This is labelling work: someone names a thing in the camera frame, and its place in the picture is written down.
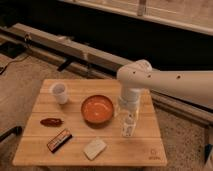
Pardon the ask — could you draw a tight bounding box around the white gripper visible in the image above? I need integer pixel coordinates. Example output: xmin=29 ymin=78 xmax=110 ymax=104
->
xmin=114 ymin=87 xmax=141 ymax=125

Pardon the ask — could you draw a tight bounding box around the small clear bottle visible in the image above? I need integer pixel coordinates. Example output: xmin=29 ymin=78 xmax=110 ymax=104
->
xmin=122 ymin=113 xmax=136 ymax=137

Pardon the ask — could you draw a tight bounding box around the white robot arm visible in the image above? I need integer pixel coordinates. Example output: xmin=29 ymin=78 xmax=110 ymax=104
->
xmin=116 ymin=60 xmax=213 ymax=112

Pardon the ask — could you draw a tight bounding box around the orange bowl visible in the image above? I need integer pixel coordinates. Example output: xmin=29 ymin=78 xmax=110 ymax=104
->
xmin=81 ymin=95 xmax=114 ymax=124

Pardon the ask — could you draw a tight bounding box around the white sponge block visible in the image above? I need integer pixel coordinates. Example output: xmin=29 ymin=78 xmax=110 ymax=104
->
xmin=83 ymin=138 xmax=107 ymax=160

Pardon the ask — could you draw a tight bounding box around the wooden table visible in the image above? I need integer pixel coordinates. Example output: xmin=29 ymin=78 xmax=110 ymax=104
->
xmin=13 ymin=79 xmax=167 ymax=167

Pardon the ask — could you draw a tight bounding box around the white plastic cup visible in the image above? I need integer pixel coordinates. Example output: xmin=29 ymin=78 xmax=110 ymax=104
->
xmin=49 ymin=83 xmax=68 ymax=105

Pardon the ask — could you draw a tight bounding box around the black floor object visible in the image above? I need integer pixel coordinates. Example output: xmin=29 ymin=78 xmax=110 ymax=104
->
xmin=0 ymin=126 xmax=22 ymax=142

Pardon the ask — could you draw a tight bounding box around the long grey rail beam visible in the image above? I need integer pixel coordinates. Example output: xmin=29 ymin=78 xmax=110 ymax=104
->
xmin=0 ymin=24 xmax=213 ymax=124

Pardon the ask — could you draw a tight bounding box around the black cable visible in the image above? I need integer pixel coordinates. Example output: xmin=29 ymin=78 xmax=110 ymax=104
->
xmin=0 ymin=53 xmax=30 ymax=76

